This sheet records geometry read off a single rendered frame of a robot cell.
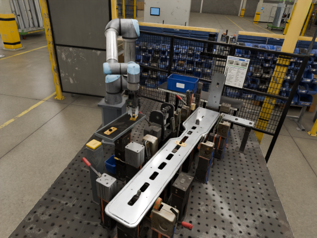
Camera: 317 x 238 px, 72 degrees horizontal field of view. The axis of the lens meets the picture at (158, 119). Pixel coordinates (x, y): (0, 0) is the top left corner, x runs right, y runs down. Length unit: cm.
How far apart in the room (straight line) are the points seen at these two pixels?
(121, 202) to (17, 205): 170
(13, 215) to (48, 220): 111
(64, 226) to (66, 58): 334
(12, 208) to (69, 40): 275
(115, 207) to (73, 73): 351
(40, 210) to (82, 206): 25
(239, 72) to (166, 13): 641
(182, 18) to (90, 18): 495
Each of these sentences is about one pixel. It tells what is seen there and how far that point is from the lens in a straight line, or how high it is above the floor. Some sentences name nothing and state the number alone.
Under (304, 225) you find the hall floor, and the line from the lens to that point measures 283.
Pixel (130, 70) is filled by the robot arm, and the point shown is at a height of 151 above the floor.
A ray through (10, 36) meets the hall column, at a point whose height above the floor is 44.
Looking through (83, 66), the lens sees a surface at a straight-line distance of 426.
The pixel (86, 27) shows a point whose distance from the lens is 405.
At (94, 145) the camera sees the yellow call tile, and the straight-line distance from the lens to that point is 127.
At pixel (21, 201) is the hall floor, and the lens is 274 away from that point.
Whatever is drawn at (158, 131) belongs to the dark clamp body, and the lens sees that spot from 153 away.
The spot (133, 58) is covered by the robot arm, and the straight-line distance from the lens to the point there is 175.
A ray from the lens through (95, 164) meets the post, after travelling 132.
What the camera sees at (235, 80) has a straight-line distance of 234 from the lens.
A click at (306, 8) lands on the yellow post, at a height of 189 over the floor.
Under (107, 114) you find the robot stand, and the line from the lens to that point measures 187.
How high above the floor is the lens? 190
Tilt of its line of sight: 29 degrees down
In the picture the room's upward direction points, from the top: 4 degrees clockwise
